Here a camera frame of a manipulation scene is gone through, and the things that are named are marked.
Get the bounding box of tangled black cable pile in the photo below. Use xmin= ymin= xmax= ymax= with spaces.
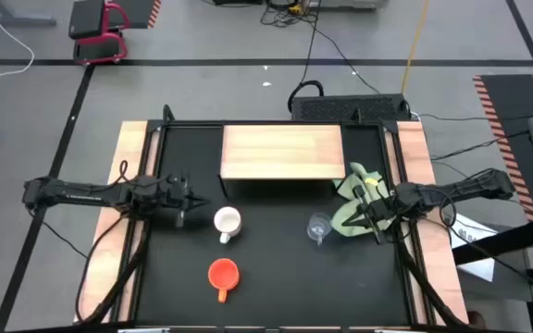
xmin=259 ymin=0 xmax=322 ymax=28

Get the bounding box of light green cloth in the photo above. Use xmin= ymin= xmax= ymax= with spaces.
xmin=329 ymin=161 xmax=395 ymax=239

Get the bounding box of white paper sheet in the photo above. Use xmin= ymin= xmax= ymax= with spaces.
xmin=444 ymin=211 xmax=499 ymax=283

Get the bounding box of thin black floor cable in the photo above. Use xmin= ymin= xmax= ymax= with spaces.
xmin=301 ymin=13 xmax=382 ymax=95

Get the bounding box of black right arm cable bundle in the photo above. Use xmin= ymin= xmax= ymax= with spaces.
xmin=393 ymin=216 xmax=469 ymax=327

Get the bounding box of red black step stool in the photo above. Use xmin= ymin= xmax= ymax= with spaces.
xmin=68 ymin=0 xmax=131 ymax=66

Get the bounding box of black crossbar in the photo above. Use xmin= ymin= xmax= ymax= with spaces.
xmin=451 ymin=216 xmax=533 ymax=265

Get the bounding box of black aluminium table frame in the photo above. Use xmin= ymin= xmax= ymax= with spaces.
xmin=130 ymin=104 xmax=434 ymax=333

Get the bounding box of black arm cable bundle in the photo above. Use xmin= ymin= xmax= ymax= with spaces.
xmin=393 ymin=216 xmax=469 ymax=327
xmin=74 ymin=212 xmax=153 ymax=325

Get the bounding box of black left arm cable bundle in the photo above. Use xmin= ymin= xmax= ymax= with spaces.
xmin=74 ymin=212 xmax=153 ymax=325

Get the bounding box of slanted black floor cable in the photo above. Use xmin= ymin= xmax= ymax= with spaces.
xmin=430 ymin=130 xmax=532 ymax=162

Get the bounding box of small black striped-edge mat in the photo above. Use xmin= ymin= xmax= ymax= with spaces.
xmin=122 ymin=0 xmax=163 ymax=30

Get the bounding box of orange mug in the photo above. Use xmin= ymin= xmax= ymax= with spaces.
xmin=207 ymin=257 xmax=241 ymax=304

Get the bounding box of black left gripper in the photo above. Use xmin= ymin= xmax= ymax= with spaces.
xmin=155 ymin=173 xmax=212 ymax=229

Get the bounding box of clear glass cup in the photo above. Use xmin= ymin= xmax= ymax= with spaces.
xmin=306 ymin=211 xmax=333 ymax=246

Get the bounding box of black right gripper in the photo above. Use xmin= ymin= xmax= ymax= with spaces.
xmin=341 ymin=183 xmax=407 ymax=246

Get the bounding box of white grey patterned mug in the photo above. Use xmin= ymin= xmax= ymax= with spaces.
xmin=213 ymin=205 xmax=243 ymax=245

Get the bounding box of wooden shelf with black legs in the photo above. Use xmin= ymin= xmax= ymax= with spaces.
xmin=218 ymin=123 xmax=347 ymax=199

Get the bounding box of yellow floor cable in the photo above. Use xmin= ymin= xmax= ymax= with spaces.
xmin=400 ymin=0 xmax=431 ymax=96

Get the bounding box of long black floor cable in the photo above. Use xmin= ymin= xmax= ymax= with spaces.
xmin=412 ymin=108 xmax=533 ymax=123

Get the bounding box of large black striped-edge mat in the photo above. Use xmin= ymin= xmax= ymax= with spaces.
xmin=472 ymin=73 xmax=533 ymax=223

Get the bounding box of black computer case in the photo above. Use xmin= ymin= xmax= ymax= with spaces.
xmin=289 ymin=93 xmax=412 ymax=124

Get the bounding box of grey desk foot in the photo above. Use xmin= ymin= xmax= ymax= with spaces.
xmin=0 ymin=0 xmax=58 ymax=28

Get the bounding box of thick black looped cable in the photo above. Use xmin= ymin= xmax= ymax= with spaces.
xmin=287 ymin=79 xmax=326 ymax=113

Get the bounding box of white floor cable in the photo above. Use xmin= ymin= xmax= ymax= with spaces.
xmin=0 ymin=0 xmax=36 ymax=78

